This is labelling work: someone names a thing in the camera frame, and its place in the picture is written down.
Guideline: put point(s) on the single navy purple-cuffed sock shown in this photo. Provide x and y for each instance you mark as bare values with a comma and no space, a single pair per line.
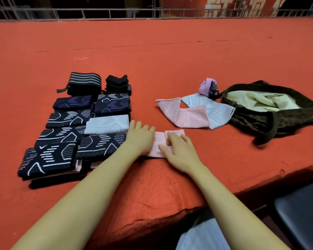
57,183

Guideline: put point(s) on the single navy striped sock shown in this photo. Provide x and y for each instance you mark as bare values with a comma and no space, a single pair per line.
112,106

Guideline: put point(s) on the person's right forearm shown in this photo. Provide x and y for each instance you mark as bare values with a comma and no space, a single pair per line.
240,213

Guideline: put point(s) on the dark grey seat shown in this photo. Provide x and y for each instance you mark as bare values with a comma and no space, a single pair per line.
301,213

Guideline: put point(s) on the single black white-patterned sock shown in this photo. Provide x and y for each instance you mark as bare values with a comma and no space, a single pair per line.
68,118
58,137
99,145

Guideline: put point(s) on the single navy blue-lined sock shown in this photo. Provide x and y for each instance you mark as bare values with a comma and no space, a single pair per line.
73,103

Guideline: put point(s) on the single black grey-striped sock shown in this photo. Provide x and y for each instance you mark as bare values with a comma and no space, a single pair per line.
113,96

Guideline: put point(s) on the person's pale blue clothing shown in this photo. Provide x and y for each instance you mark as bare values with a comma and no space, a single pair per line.
203,236

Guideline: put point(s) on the red banner with white print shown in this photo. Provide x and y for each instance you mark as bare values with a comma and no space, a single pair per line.
188,3

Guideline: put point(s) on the single black white-lined sock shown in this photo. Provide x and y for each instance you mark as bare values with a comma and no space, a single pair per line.
47,161

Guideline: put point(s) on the person's left hand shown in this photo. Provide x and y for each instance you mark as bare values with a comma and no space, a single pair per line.
141,140

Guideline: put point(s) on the person's right hand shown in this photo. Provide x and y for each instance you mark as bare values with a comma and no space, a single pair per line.
181,156

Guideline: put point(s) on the person's left forearm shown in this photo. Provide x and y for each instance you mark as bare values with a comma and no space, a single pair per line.
73,208

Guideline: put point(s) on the single purple black sock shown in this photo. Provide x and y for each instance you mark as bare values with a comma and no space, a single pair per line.
206,87

